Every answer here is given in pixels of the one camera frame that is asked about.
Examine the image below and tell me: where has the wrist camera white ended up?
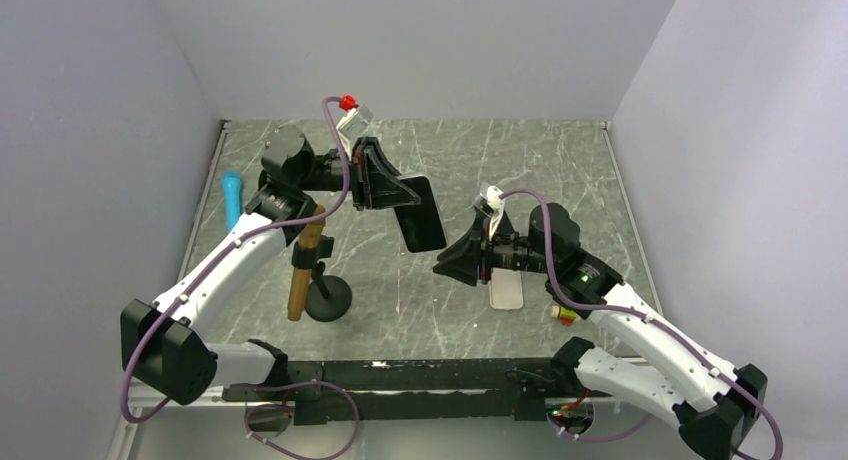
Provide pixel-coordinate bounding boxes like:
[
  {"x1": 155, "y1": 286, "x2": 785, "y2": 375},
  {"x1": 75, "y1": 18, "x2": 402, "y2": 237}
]
[
  {"x1": 336, "y1": 95, "x2": 374, "y2": 141},
  {"x1": 472, "y1": 183, "x2": 505, "y2": 240}
]

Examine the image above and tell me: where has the purple cable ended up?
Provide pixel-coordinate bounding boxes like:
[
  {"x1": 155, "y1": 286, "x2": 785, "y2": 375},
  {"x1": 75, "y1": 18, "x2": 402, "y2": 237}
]
[
  {"x1": 119, "y1": 96, "x2": 356, "y2": 424},
  {"x1": 496, "y1": 188, "x2": 784, "y2": 460}
]

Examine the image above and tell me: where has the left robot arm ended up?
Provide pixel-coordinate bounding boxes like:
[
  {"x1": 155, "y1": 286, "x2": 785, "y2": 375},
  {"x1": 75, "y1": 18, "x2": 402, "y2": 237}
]
[{"x1": 120, "y1": 125, "x2": 446, "y2": 405}]

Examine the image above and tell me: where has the gold microphone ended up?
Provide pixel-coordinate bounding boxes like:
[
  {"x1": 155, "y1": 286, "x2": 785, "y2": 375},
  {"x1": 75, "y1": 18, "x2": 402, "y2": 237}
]
[{"x1": 287, "y1": 219, "x2": 326, "y2": 322}]

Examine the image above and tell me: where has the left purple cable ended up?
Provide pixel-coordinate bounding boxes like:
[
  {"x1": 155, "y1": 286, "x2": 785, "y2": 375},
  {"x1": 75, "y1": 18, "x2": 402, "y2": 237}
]
[{"x1": 119, "y1": 96, "x2": 356, "y2": 424}]

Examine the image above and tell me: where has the colourful toy brick assembly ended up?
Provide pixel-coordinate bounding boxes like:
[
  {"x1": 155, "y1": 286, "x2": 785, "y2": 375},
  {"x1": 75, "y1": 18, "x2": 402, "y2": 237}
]
[{"x1": 549, "y1": 304, "x2": 580, "y2": 326}]

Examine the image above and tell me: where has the black microphone stand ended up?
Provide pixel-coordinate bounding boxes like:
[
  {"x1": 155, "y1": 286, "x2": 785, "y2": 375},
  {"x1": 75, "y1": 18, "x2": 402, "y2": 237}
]
[{"x1": 291, "y1": 235, "x2": 353, "y2": 322}]

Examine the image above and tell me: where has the blue toy microphone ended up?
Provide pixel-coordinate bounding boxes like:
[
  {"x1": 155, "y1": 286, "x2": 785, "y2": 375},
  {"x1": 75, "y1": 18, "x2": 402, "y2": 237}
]
[{"x1": 221, "y1": 170, "x2": 243, "y2": 232}]

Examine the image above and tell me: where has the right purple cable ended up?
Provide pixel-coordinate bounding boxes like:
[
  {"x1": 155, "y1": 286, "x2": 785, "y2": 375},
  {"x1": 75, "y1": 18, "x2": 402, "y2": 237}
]
[{"x1": 496, "y1": 188, "x2": 784, "y2": 460}]

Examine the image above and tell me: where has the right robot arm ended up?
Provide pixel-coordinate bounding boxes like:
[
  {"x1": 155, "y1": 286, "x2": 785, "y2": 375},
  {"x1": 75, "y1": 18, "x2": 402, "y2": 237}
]
[{"x1": 433, "y1": 203, "x2": 777, "y2": 459}]

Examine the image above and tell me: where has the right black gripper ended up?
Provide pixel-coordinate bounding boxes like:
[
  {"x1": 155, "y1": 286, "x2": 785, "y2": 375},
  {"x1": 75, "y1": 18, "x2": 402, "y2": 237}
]
[{"x1": 433, "y1": 212, "x2": 556, "y2": 286}]

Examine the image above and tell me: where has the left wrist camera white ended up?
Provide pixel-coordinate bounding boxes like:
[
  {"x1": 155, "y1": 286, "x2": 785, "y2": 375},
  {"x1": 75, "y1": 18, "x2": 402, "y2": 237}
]
[{"x1": 336, "y1": 95, "x2": 374, "y2": 141}]

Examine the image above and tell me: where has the beige phone case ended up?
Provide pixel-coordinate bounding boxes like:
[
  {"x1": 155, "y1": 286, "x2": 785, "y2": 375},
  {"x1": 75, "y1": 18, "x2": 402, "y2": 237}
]
[{"x1": 489, "y1": 269, "x2": 524, "y2": 311}]

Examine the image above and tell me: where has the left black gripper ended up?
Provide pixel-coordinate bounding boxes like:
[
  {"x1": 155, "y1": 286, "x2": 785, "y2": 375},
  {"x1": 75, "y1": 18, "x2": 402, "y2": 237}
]
[{"x1": 296, "y1": 137, "x2": 422, "y2": 212}]

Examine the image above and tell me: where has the phone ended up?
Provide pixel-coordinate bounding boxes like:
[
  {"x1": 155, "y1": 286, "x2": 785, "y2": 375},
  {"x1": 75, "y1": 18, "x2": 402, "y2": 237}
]
[{"x1": 394, "y1": 174, "x2": 448, "y2": 253}]

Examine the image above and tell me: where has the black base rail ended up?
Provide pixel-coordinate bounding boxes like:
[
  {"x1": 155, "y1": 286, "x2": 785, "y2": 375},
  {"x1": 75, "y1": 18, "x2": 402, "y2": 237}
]
[{"x1": 223, "y1": 358, "x2": 585, "y2": 426}]

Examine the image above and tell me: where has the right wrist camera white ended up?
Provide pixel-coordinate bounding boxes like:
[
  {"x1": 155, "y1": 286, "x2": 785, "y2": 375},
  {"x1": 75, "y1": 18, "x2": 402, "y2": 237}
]
[{"x1": 472, "y1": 183, "x2": 505, "y2": 240}]

